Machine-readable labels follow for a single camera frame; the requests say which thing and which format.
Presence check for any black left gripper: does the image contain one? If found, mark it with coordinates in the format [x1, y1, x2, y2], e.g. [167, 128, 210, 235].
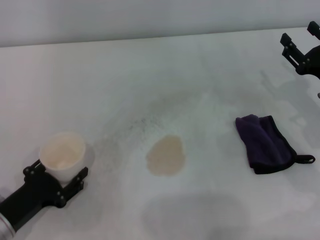
[0, 159, 89, 232]

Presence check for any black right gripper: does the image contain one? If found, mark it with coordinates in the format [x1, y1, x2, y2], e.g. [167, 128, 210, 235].
[279, 21, 320, 80]

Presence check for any white paper cup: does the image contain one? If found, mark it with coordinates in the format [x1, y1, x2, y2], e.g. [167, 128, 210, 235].
[39, 131, 87, 184]

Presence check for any purple rag with black trim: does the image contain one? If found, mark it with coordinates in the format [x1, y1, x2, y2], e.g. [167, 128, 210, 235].
[234, 113, 316, 175]

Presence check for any brown water stain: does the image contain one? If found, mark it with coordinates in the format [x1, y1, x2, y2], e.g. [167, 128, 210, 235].
[145, 134, 187, 177]

